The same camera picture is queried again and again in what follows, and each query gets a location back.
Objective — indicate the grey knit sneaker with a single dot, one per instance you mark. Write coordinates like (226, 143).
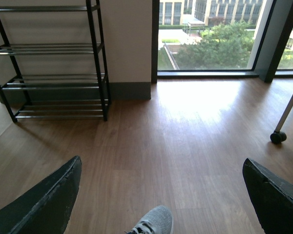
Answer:
(159, 220)

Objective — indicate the black metal shoe rack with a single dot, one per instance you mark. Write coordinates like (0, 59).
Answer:
(52, 60)

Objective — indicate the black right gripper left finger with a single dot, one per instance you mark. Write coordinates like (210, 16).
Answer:
(45, 208)

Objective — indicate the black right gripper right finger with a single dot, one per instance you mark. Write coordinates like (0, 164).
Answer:
(271, 197)

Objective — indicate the dark window frame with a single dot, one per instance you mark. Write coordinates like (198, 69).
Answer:
(264, 60)

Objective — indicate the white chair leg with caster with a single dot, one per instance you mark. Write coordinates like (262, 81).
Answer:
(278, 136)

